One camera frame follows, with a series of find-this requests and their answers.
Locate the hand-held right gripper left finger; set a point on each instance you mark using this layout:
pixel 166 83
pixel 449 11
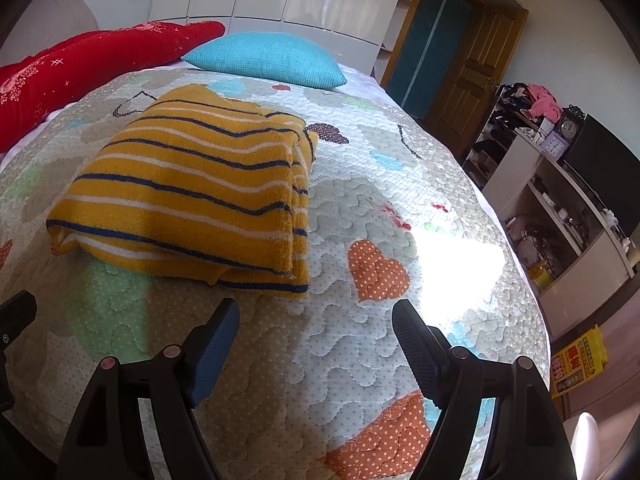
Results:
pixel 217 345

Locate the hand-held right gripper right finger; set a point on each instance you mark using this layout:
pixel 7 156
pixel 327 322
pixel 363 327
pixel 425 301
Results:
pixel 417 345

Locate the yellow striped sweater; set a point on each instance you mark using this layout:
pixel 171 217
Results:
pixel 200 180

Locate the heart print quilted bedspread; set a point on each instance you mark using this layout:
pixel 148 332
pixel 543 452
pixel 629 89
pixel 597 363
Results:
pixel 350 240

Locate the yellow jar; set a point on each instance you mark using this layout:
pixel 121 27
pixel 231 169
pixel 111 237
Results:
pixel 541 274

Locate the yellow printed box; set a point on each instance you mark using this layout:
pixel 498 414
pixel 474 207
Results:
pixel 580 365

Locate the pale rounded object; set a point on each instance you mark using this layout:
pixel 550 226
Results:
pixel 582 445

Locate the white shelf unit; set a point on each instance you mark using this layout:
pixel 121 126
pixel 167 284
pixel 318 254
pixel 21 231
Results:
pixel 565 210

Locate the small purple clock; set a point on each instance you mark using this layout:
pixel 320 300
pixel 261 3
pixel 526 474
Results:
pixel 555 145

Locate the red floral quilt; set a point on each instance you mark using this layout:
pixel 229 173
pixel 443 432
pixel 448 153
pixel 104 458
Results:
pixel 75 70

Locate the black television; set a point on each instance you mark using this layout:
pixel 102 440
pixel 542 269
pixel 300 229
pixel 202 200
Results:
pixel 610 170

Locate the black ornate clock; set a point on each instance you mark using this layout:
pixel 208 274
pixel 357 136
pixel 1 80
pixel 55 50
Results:
pixel 570 125

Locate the pink cloth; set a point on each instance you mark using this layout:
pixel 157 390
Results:
pixel 546 102

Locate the wooden door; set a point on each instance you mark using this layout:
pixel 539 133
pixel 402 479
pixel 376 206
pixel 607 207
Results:
pixel 470 70

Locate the turquoise pillow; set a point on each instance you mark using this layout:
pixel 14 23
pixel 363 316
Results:
pixel 270 57

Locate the blue glass door panel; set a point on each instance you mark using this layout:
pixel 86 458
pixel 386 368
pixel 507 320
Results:
pixel 425 40

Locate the white round headboard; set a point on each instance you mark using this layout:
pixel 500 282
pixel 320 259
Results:
pixel 60 10

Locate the white glossy wardrobe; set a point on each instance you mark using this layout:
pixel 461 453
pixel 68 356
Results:
pixel 280 5

